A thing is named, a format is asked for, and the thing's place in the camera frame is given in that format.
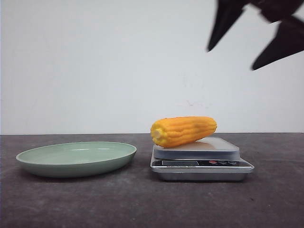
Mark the light green oval plate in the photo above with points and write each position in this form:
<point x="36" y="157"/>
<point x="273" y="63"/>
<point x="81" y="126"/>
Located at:
<point x="76" y="159"/>

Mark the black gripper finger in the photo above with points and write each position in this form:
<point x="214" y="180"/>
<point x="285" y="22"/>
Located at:
<point x="228" y="12"/>
<point x="288" y="40"/>

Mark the yellow corn cob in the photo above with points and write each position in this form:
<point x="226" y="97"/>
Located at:
<point x="172" y="132"/>

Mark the silver digital kitchen scale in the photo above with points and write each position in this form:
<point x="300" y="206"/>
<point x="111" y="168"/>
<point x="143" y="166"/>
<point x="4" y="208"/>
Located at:
<point x="208" y="159"/>

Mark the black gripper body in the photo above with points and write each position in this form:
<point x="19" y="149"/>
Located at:
<point x="278" y="10"/>

